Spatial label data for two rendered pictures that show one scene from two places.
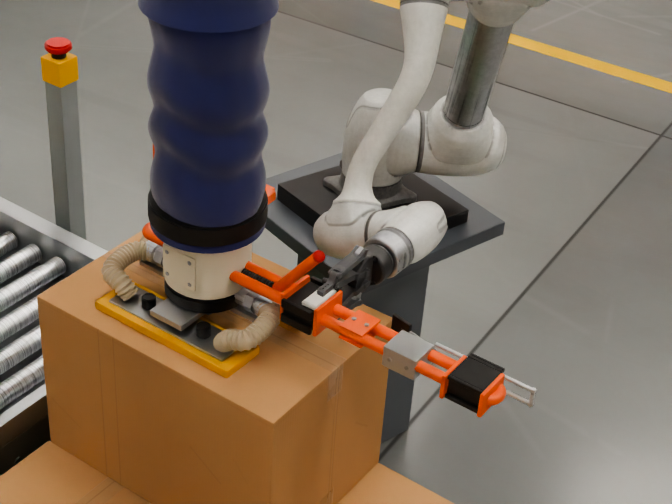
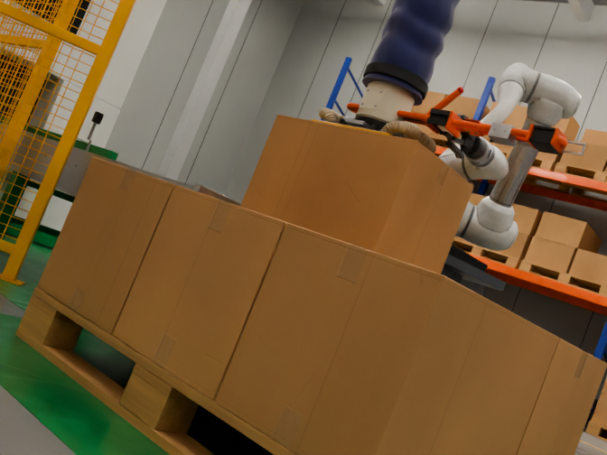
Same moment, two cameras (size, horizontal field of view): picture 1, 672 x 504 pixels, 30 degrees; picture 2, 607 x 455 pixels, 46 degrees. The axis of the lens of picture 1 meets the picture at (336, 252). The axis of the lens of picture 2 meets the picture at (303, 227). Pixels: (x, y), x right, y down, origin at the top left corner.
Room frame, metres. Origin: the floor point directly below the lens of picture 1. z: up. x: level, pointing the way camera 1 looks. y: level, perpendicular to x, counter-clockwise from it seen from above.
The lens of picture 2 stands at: (-0.40, -0.03, 0.45)
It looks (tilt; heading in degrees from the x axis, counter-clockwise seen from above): 4 degrees up; 9
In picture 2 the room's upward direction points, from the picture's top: 22 degrees clockwise
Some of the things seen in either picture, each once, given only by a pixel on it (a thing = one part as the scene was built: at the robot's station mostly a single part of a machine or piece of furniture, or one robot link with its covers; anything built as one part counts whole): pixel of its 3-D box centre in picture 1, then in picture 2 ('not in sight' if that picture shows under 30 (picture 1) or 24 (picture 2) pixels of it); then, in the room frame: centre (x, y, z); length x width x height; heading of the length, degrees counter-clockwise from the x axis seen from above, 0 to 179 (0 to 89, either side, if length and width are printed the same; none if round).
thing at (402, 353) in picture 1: (407, 354); (504, 134); (1.74, -0.14, 1.07); 0.07 x 0.07 x 0.04; 57
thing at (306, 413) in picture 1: (215, 382); (352, 203); (1.99, 0.23, 0.75); 0.60 x 0.40 x 0.40; 57
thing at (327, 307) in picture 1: (311, 305); (444, 123); (1.85, 0.04, 1.08); 0.10 x 0.08 x 0.06; 147
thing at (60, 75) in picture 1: (70, 216); not in sight; (2.93, 0.76, 0.50); 0.07 x 0.07 x 1.00; 57
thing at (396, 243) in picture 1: (386, 254); (478, 151); (2.04, -0.10, 1.07); 0.09 x 0.06 x 0.09; 57
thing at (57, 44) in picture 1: (58, 49); not in sight; (2.93, 0.76, 1.02); 0.07 x 0.07 x 0.04
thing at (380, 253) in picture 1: (365, 270); (469, 143); (1.98, -0.06, 1.07); 0.09 x 0.07 x 0.08; 147
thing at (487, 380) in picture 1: (471, 385); (546, 138); (1.66, -0.25, 1.08); 0.08 x 0.07 x 0.05; 57
